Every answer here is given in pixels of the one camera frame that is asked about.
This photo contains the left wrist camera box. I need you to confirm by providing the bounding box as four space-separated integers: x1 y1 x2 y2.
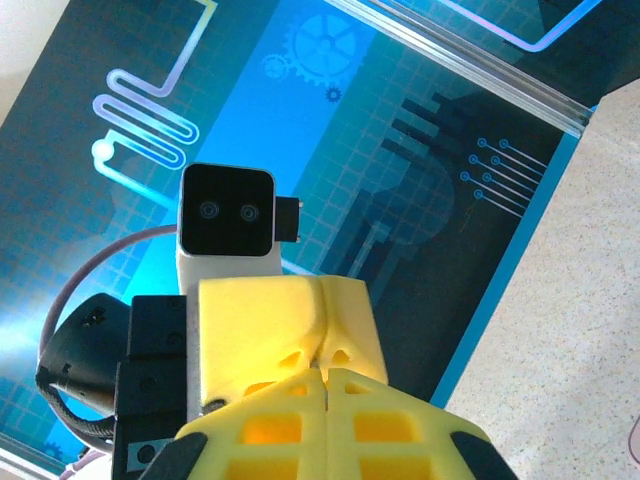
175 162 303 301

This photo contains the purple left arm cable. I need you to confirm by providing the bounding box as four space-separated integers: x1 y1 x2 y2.
39 223 179 480

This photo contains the aluminium frame post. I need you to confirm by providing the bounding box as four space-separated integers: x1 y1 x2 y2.
324 0 599 139

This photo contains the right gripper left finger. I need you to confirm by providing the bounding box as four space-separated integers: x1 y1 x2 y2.
144 369 329 480

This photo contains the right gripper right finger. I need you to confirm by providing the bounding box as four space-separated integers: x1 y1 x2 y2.
327 368 521 480

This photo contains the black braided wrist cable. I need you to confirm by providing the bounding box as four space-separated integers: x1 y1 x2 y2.
34 369 117 444

